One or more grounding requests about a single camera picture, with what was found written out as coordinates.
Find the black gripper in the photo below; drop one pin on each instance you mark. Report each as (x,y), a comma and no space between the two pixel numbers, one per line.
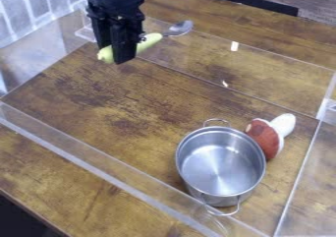
(123,31)

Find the green handled metal spoon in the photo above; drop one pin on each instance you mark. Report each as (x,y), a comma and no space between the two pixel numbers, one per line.
(179,29)

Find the black bar on table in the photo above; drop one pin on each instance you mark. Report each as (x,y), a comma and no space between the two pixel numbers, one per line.
(271,6)

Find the stainless steel pot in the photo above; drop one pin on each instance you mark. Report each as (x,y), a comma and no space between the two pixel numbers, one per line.
(222,166)

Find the plush brown mushroom toy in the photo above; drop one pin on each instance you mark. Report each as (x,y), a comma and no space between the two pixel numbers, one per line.
(270,133)

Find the clear acrylic enclosure wall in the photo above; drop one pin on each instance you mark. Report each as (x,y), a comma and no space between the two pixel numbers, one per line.
(90,130)

